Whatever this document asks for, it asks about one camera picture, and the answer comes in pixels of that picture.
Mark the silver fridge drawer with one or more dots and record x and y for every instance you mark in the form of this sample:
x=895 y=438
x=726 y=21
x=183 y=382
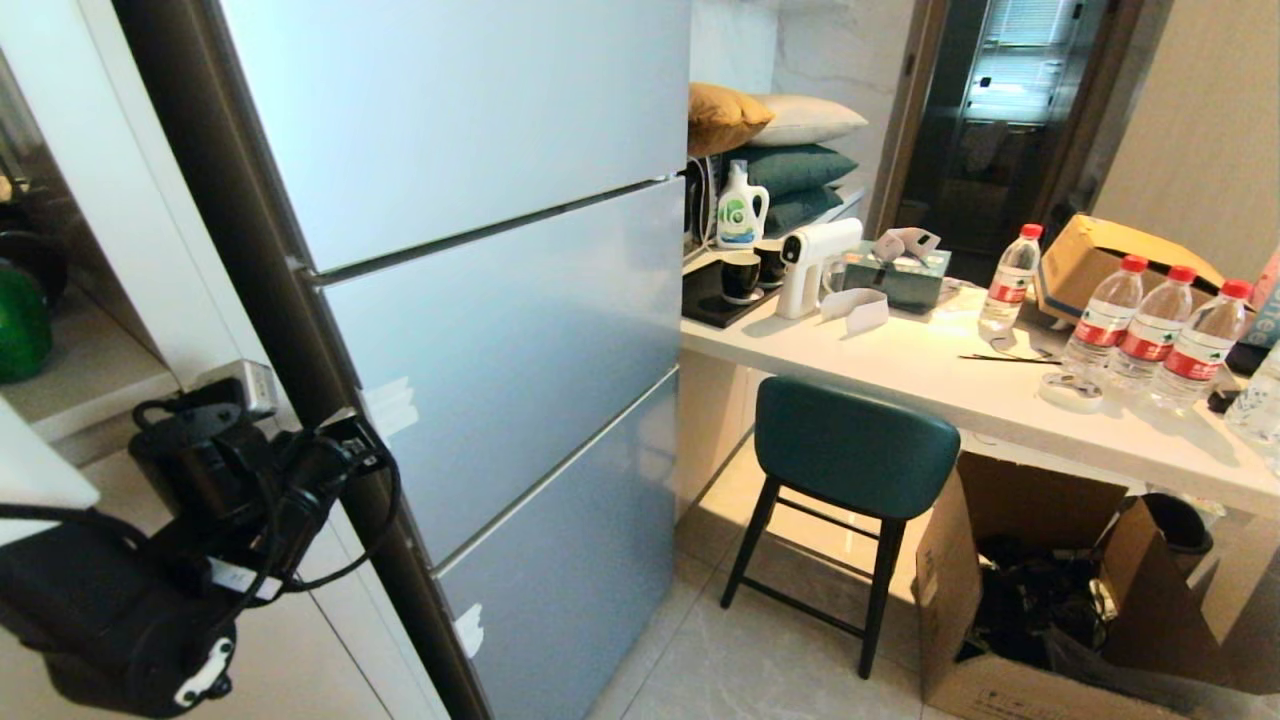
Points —
x=510 y=360

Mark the red-capped water bottle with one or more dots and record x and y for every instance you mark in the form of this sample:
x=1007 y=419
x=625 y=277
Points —
x=1008 y=285
x=1102 y=320
x=1150 y=335
x=1195 y=350

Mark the large silver fridge door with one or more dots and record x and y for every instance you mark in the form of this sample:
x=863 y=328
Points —
x=450 y=110

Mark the white curved strip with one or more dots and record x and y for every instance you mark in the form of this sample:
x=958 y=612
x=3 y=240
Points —
x=862 y=310

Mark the pink and teal box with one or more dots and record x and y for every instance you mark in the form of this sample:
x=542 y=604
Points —
x=1268 y=310

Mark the thin black stick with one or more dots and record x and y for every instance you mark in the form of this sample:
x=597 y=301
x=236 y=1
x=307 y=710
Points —
x=1000 y=358

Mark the teal tissue box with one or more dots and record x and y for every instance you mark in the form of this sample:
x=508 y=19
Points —
x=900 y=285

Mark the small cardboard box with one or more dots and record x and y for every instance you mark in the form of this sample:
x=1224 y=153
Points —
x=1085 y=250

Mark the blue-grey fridge drawer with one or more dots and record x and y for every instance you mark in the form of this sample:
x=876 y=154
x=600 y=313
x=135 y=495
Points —
x=580 y=580

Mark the white detergent bottle green label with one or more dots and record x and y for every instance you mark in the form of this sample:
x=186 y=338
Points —
x=740 y=212

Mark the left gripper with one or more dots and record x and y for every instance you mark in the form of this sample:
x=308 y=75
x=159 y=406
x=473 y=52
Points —
x=215 y=480

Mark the white pillow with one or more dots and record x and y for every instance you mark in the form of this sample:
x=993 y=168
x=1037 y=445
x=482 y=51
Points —
x=810 y=120

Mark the teal cushioned stool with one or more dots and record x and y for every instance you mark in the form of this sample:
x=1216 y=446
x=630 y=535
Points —
x=850 y=440

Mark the large open cardboard box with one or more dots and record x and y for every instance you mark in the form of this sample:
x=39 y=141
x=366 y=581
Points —
x=950 y=590

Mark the green round object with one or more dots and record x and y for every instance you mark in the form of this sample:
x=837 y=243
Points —
x=22 y=325

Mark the black tray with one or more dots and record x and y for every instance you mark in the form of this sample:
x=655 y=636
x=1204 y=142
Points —
x=705 y=295

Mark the dark teal pillow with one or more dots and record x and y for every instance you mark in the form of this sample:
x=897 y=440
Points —
x=805 y=210

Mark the white spray gun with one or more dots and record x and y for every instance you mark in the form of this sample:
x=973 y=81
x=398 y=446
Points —
x=805 y=270

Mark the grey tissue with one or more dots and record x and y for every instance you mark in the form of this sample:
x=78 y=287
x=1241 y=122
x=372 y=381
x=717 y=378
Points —
x=905 y=243

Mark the black cup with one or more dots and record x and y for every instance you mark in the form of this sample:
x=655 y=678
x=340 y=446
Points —
x=772 y=265
x=740 y=278

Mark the silver grey fridge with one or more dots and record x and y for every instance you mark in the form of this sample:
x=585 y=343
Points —
x=200 y=200

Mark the black waste bin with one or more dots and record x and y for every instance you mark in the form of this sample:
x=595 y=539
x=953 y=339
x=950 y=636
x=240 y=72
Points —
x=1180 y=520

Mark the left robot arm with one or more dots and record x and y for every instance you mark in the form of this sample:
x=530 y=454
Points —
x=90 y=610

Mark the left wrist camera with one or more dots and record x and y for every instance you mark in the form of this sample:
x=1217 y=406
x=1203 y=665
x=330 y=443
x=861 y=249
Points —
x=245 y=385

